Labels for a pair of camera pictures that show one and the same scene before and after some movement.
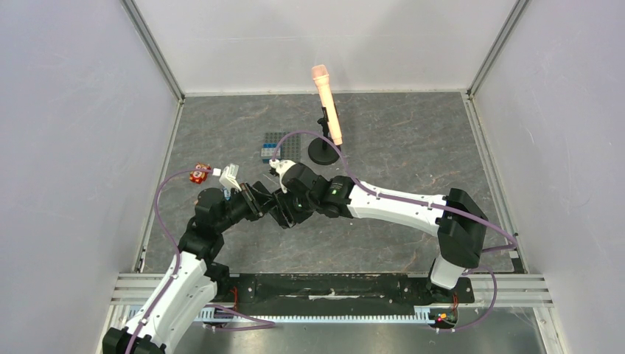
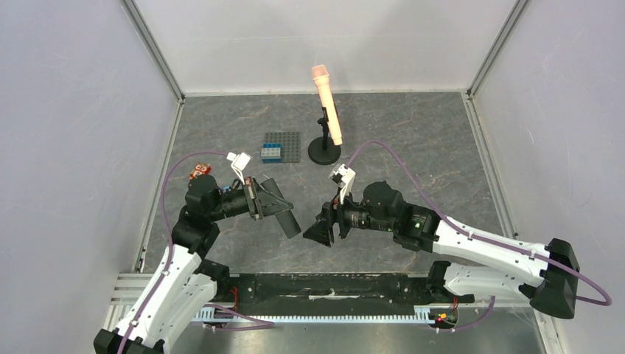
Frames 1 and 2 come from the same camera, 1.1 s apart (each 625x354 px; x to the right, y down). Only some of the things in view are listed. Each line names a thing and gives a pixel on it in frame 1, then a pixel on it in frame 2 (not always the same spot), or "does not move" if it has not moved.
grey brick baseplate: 291,147 does not move
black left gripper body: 242,206 to 253,198
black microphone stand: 321,151 does not move
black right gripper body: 284,206 to 336,220
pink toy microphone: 320,75 does not move
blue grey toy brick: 267,153 does not move
